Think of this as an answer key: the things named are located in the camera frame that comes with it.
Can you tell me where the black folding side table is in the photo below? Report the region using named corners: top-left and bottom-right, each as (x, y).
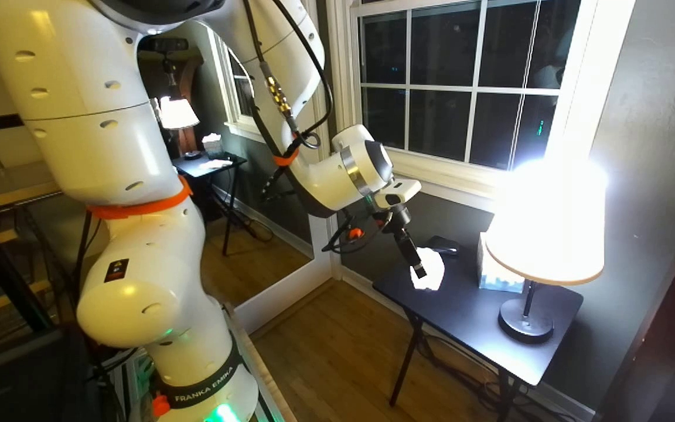
top-left (370, 249), bottom-right (587, 407)

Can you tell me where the small black object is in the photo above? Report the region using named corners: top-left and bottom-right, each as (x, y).
top-left (426, 233), bottom-right (462, 259)

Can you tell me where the white crumpled paper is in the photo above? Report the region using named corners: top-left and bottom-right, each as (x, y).
top-left (405, 245), bottom-right (448, 292)

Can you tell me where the white shade table lamp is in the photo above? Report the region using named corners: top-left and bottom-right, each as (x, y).
top-left (483, 155), bottom-right (610, 341)

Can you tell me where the patterned tissue box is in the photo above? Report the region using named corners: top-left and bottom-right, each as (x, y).
top-left (476, 232), bottom-right (527, 296)

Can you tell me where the white framed window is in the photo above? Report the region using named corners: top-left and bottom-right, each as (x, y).
top-left (328, 0), bottom-right (637, 213)

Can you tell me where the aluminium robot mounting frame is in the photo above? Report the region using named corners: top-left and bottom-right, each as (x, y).
top-left (95, 341), bottom-right (158, 422)

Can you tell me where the dark wooden headboard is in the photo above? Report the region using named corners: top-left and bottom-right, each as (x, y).
top-left (594, 194), bottom-right (675, 422)

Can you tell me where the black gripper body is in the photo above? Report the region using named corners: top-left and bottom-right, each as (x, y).
top-left (380, 198), bottom-right (421, 256)

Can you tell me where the white framed leaning mirror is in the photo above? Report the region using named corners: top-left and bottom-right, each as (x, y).
top-left (137, 0), bottom-right (344, 334)

